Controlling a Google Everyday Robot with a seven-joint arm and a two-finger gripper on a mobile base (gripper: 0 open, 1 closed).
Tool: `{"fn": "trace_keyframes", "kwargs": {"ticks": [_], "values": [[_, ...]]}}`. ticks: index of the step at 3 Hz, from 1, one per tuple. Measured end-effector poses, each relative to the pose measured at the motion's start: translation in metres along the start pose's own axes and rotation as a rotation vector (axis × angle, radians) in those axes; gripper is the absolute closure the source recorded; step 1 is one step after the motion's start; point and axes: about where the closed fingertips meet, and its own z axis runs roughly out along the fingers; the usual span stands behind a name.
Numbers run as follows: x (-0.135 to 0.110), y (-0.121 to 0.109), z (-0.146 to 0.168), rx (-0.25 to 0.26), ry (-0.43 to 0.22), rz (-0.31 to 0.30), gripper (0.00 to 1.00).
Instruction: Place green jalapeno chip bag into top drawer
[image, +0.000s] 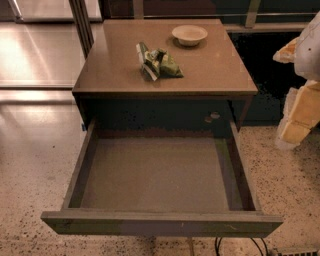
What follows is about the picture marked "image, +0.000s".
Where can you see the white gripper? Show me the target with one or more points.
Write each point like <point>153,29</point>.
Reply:
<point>309,55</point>

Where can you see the green jalapeno chip bag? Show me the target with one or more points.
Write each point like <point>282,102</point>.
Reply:
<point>157,63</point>

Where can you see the round drawer knob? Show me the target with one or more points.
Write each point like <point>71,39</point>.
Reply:
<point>211,117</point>

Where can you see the brown drawer cabinet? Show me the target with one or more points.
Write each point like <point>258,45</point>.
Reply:
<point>112,91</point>

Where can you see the open top drawer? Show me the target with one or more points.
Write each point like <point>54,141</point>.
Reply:
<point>183,185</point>

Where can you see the beige ceramic bowl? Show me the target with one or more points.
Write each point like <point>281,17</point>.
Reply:
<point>189,35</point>

